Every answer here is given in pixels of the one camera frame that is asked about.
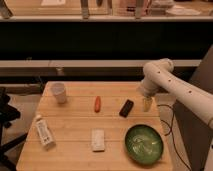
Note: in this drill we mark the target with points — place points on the orange carrot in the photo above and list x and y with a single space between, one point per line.
97 105

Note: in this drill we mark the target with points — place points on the white tube bottle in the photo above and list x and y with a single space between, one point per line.
45 135

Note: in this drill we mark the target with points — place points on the white sponge block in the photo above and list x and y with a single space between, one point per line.
98 140

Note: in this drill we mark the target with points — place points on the wooden shelf rack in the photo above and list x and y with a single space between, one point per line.
98 47

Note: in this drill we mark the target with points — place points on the green bowl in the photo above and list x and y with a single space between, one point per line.
143 144

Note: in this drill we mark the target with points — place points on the white paper cup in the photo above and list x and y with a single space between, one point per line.
58 90

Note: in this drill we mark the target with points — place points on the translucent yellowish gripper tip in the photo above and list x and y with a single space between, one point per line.
147 102

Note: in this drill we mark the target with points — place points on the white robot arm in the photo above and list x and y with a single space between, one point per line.
158 73

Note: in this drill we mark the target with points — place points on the black chair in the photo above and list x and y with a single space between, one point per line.
7 115

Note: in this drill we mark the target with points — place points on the black eraser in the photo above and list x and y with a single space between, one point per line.
126 108

